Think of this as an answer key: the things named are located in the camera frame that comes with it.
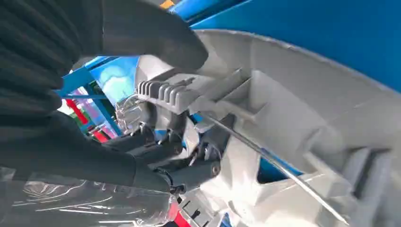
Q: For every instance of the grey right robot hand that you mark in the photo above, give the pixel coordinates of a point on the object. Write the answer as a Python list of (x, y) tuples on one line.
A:
[(150, 34)]

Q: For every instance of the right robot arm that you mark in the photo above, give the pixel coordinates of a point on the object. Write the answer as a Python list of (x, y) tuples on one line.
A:
[(28, 59)]

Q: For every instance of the blue metal rack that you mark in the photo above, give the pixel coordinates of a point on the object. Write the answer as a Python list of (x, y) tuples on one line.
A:
[(313, 25)]

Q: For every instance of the clear plastic wrap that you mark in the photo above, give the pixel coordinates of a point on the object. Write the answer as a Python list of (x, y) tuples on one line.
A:
[(78, 203)]

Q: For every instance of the red frame bar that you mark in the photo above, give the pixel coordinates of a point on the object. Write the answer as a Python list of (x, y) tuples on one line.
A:
[(78, 114)]

